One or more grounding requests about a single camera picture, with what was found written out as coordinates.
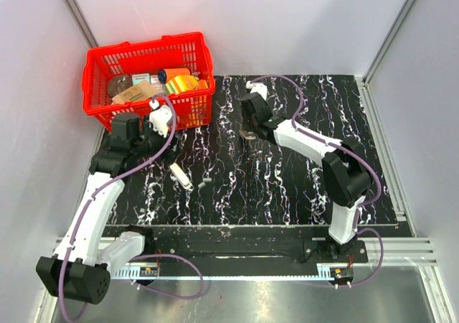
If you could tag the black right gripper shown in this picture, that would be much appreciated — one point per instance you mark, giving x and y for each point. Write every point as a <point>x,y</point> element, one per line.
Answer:
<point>244,118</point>

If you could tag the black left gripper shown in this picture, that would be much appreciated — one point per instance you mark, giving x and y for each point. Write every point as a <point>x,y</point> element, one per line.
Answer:
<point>173,151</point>

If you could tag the white stapler top cover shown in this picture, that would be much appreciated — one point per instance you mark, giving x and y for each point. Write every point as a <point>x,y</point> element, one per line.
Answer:
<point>181,176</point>

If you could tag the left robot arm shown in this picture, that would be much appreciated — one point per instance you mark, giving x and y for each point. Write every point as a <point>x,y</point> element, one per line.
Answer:
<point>78,269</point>

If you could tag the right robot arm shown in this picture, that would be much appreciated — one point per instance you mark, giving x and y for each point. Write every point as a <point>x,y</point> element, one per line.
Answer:
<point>345,178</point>

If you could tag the red plastic basket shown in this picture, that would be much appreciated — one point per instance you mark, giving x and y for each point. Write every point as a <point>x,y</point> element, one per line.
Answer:
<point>193,108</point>

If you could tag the brown cardboard package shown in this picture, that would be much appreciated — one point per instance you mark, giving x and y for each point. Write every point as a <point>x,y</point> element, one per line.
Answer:
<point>142,91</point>

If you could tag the yellow green box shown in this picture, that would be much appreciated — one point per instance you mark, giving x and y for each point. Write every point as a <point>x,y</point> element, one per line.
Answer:
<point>182,83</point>

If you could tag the orange blue-capped bottle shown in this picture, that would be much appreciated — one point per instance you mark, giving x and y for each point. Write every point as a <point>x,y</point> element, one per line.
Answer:
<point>164,75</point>

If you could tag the teal label small box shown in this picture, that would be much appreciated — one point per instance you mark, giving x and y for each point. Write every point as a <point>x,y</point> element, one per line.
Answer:
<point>138,78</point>

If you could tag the dark round pouch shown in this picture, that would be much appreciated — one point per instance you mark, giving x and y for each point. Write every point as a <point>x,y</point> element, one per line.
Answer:
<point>118,84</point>

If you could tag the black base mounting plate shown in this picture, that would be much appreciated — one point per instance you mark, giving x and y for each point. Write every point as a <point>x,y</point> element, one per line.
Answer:
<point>244,251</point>

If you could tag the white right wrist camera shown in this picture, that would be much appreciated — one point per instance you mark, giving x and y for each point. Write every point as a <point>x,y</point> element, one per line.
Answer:
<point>259,88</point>

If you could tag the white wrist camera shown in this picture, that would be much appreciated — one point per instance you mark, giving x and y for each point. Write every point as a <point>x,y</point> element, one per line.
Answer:
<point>259,88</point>
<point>160,118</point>

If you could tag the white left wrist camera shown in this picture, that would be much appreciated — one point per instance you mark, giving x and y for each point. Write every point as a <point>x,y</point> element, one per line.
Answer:
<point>160,118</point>

